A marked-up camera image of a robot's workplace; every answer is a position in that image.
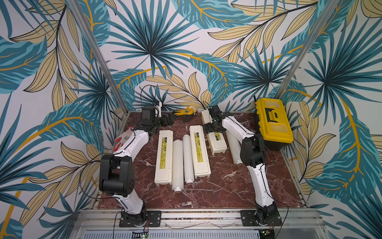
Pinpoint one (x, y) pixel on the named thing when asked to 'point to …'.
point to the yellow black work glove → (189, 110)
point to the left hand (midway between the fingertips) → (168, 117)
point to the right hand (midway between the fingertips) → (213, 128)
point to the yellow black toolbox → (274, 123)
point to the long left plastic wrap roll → (177, 166)
